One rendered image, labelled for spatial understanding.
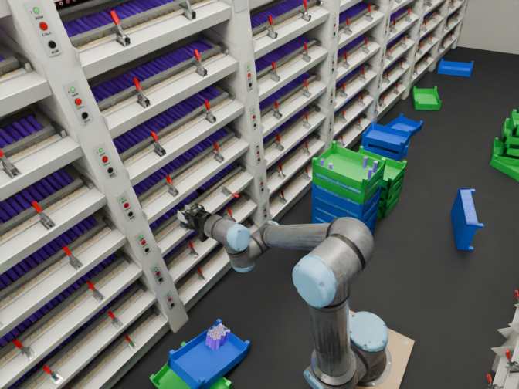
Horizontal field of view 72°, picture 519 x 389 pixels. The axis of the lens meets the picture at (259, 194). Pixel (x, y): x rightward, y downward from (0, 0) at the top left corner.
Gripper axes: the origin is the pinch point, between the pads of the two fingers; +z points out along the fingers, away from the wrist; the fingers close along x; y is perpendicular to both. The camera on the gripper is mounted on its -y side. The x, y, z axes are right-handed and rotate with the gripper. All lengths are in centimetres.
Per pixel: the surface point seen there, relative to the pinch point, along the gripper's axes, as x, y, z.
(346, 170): -77, -17, -34
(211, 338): 19, -53, -16
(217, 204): -18.6, -7.9, -0.4
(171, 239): 8.4, -7.3, 0.5
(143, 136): 0.7, 37.8, 1.5
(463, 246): -103, -71, -87
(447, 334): -50, -75, -96
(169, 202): 4.4, 11.3, -3.7
